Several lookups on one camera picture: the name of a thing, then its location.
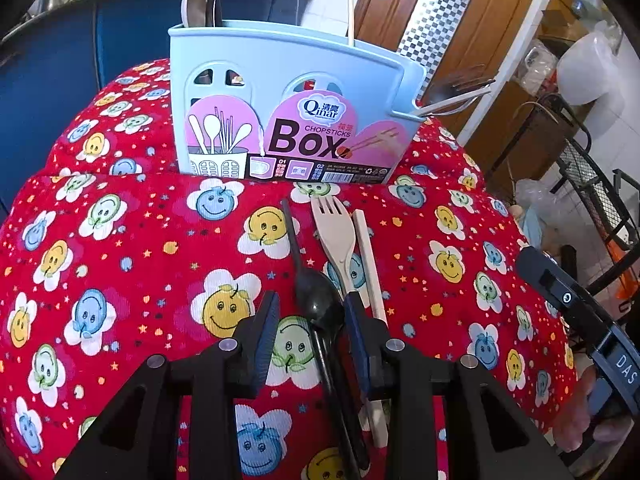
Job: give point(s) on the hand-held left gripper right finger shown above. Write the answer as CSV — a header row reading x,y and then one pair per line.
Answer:
x,y
361,345

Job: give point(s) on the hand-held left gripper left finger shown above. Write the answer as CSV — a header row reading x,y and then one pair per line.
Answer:
x,y
262,340

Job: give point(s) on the wooden chopstick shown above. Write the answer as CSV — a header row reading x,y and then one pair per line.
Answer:
x,y
370,260
351,15

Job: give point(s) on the wooden fork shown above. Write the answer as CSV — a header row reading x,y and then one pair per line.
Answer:
x,y
332,245

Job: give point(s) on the black plastic spoon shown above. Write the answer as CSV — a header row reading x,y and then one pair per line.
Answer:
x,y
291,235

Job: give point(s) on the pale blue fork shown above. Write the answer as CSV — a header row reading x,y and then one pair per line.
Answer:
x,y
452,101

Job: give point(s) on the light blue utensil box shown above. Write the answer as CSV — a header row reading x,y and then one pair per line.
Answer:
x,y
280,55

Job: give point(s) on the person's right hand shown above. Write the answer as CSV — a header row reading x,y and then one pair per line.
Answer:
x,y
572,417

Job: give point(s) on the light blue plastic board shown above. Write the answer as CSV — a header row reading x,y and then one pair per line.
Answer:
x,y
530,225

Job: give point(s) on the red smiley printed tablecloth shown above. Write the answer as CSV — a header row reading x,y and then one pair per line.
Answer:
x,y
150,240

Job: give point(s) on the large white plastic bag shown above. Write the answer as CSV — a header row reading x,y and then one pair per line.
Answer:
x,y
590,65

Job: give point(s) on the dark slotted spatula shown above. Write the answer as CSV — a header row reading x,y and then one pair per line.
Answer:
x,y
445,91

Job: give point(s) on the wooden door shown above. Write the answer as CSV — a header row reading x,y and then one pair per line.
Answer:
x,y
370,10

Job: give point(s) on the metal spoon in box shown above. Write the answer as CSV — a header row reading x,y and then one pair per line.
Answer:
x,y
192,2

